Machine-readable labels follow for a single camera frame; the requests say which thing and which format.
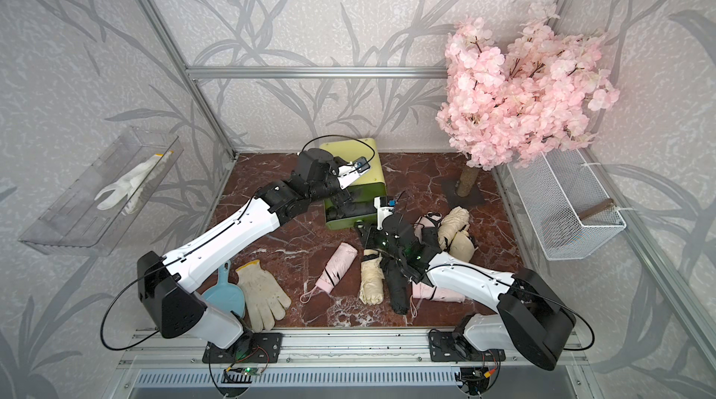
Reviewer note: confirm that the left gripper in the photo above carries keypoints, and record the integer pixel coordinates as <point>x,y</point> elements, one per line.
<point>343,197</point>

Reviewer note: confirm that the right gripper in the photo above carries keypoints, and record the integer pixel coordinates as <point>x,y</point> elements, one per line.
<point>369,233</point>

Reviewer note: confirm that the green drawer cabinet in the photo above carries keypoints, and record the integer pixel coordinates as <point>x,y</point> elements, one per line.
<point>368,187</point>

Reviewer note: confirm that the black umbrella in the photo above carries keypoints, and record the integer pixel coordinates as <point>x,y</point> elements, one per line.
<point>342,205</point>
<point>398,289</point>

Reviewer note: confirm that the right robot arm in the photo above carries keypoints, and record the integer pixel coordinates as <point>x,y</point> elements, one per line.
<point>528,316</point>

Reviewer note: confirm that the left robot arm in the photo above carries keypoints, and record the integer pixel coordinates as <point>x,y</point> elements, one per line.
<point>168,284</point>

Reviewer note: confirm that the pink umbrella by cabinet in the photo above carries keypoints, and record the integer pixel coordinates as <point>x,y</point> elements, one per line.
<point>428,221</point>

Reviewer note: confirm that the pink umbrella left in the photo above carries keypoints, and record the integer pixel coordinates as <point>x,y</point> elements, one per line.
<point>334,271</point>

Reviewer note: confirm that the cream umbrella right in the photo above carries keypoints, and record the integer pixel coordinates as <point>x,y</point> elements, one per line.
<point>453,235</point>

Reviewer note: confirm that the cream umbrella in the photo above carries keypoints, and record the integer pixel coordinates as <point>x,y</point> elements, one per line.
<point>371,288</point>
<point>453,235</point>

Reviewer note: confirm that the pink umbrella front right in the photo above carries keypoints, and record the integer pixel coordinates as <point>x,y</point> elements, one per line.
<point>422,291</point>

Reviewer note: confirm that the cream umbrella centre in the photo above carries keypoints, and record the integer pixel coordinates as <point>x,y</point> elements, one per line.
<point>371,288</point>

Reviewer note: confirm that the white work glove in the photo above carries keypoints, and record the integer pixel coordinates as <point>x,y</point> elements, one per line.
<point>266,302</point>

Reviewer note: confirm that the blue dustpan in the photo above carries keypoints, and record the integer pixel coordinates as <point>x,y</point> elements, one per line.
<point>226,296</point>

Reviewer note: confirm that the white glove on shelf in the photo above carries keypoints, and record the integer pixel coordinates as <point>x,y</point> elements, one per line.
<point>132,185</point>

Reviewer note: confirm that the pink cherry blossom tree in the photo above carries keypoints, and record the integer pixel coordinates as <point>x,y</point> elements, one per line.
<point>513,104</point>

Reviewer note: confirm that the brush in basket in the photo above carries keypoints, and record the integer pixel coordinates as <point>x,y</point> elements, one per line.
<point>565,226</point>

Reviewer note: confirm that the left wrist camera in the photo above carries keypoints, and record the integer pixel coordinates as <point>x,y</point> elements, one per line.
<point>352,171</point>

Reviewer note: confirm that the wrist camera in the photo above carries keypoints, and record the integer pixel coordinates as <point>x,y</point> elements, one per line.
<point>352,171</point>
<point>385,206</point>

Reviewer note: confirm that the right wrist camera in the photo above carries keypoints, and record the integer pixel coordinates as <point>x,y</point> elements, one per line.
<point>385,206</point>

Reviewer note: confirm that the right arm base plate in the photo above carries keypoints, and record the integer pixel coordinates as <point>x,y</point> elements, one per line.
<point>445,347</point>

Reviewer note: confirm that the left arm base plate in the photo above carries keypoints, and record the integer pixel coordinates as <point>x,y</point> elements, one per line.
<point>261,348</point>

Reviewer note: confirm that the white wire basket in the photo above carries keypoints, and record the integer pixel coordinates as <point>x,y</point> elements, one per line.
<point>562,179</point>

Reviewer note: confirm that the aluminium front rail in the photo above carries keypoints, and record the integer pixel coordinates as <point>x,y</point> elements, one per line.
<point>304,347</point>

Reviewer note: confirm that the clear acrylic wall shelf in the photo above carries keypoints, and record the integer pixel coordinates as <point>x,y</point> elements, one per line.
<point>92,216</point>

